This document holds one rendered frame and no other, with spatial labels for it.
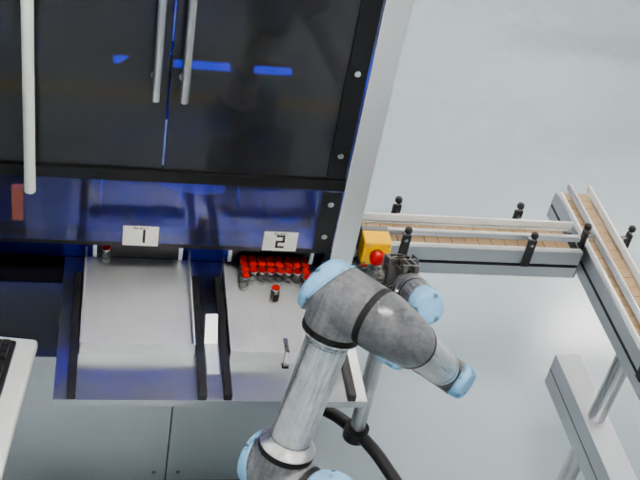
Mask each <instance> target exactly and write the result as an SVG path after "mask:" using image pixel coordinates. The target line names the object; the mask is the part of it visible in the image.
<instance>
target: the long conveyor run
mask: <svg viewBox="0 0 640 480"><path fill-rule="evenodd" d="M567 190H568V192H569V193H564V192H560V191H557V192H556V193H555V194H554V196H553V199H552V202H551V204H550V209H549V212H548V214H547V216H548V218H549V220H550V221H570V222H573V226H572V228H571V229H570V230H571V234H572V235H580V236H581V239H580V242H576V244H577V245H578V247H579V249H581V251H582V252H583V257H582V259H581V262H580V264H579V267H578V269H577V271H576V274H577V276H578V278H579V280H580V282H581V284H582V286H583V288H584V290H585V292H586V294H587V296H588V298H589V300H590V303H591V305H592V307H593V309H594V311H595V313H596V315H597V317H598V319H599V321H600V323H601V325H602V327H603V329H604V331H605V333H606V335H607V336H608V338H609V340H610V343H611V345H612V347H613V349H614V351H615V353H616V355H617V357H618V359H619V361H620V363H621V365H622V367H623V369H624V371H625V373H626V375H627V376H628V378H629V380H630V383H631V385H632V387H633V389H634V391H635V393H636V395H637V397H638V399H639V401H640V270H639V269H638V267H637V265H636V264H635V262H634V260H633V258H632V257H631V255H630V252H629V251H628V247H629V245H630V241H631V239H632V237H633V235H632V233H633V232H635V231H636V227H635V226H634V225H631V226H629V228H628V231H627V233H626V236H622V235H619V233H618V231H617V230H616V228H615V226H614V225H613V224H612V222H611V220H610V218H609V216H608V214H607V212H606V211H605V209H604V207H603V205H602V204H601V202H600V200H599V198H598V197H597V195H596V193H595V191H594V190H593V188H592V186H591V185H588V188H587V192H588V193H587V194H582V193H576V191H575V189H574V188H573V186H572V184H569V185H568V187H567ZM622 239H624V240H622Z"/></svg>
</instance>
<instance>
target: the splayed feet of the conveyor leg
mask: <svg viewBox="0 0 640 480"><path fill-rule="evenodd" d="M322 416H324V417H326V418H328V419H329V420H331V421H332V422H334V423H335V424H337V425H338V426H340V427H341V428H342V429H343V438H344V440H345V441H346V442H347V443H349V444H351V445H353V446H360V445H361V446H362V448H363V449H364V450H365V451H366V452H367V453H368V454H369V456H370V457H371V458H372V460H373V461H374V463H375V464H376V465H377V467H378V468H379V469H380V471H381V472H382V473H383V475H384V476H385V478H386V479H387V480H403V479H402V478H401V476H400V475H399V473H398V472H397V470H396V469H395V468H394V466H393V465H392V463H391V462H390V460H389V458H388V457H387V455H386V454H385V453H384V452H383V451H382V450H381V448H380V447H379V446H378V445H377V443H376V442H375V441H374V440H373V439H372V438H371V437H370V436H369V431H370V427H369V425H368V423H367V424H366V427H365V429H364V430H363V431H360V432H357V431H354V430H352V429H351V428H350V420H351V418H349V417H348V416H347V415H346V414H345V413H343V412H342V411H340V410H338V409H336V408H325V410H324V413H323V415H322Z"/></svg>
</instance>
